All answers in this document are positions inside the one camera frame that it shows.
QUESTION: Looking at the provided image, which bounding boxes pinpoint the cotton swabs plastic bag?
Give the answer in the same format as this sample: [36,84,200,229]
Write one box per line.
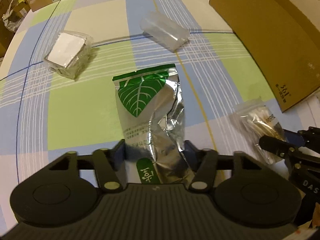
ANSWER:
[234,98,286,165]

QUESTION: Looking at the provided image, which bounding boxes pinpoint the silver green leaf pouch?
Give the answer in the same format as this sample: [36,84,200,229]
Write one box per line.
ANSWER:
[112,64,194,186]

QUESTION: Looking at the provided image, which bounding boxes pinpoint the checkered tablecloth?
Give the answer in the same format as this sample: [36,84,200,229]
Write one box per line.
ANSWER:
[0,0,311,230]

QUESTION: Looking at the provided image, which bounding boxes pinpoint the brown cardboard box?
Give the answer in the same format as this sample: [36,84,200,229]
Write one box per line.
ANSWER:
[209,0,319,112]

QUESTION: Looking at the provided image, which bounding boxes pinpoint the clear box with silver lid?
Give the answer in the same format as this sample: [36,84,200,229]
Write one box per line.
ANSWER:
[44,31,93,80]

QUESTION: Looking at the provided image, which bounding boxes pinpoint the clear plastic rectangular case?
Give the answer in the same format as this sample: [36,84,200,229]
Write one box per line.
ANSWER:
[139,11,190,52]

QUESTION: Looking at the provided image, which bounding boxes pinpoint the trash bin with clutter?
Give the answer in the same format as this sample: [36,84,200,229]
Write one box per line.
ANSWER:
[2,0,30,33]

